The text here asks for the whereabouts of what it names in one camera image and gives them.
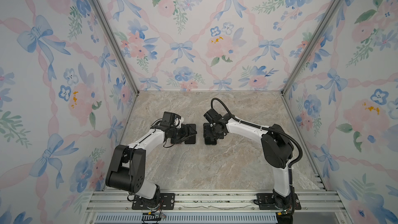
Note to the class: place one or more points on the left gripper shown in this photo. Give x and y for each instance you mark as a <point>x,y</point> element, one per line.
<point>186,132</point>

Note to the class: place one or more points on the grey-edged black phone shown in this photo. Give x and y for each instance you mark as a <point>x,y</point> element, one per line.
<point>209,138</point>

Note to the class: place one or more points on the blue-edged black phone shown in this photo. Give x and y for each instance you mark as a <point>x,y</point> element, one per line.
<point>191,131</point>

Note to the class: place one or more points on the purple-edged black phone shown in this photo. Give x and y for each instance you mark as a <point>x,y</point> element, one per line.
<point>176,141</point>

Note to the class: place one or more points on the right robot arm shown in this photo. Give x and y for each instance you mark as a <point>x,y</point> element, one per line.
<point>277,149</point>

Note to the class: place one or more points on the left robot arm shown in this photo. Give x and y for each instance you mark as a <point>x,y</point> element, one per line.
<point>128,164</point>

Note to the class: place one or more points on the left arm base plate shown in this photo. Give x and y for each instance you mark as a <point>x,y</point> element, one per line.
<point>161,201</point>

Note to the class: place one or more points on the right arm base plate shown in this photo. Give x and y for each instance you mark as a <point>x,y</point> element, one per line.
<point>271,201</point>

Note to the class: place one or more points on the aluminium rail frame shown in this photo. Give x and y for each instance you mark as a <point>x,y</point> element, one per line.
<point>215,207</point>

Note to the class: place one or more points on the left corner aluminium post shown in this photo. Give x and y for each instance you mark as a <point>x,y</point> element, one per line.
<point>98,10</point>

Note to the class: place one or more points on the corner aluminium post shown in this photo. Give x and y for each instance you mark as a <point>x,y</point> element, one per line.
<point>98,10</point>
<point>322,26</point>

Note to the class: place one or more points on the right corner aluminium post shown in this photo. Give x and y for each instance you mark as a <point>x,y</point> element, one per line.
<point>322,26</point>

